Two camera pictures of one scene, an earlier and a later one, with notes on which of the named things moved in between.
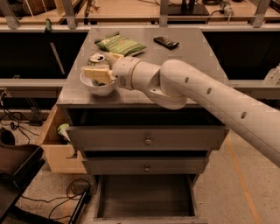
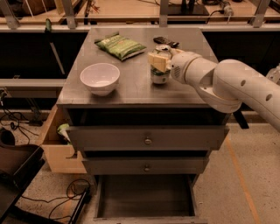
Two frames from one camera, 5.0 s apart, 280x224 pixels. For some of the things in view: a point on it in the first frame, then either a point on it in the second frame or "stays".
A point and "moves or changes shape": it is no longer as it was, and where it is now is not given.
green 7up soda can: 93,59 moves or changes shape
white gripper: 122,71 → 178,66
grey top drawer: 151,138 stays
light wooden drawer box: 57,149 stays
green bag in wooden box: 61,129 stays
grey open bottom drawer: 150,199 stays
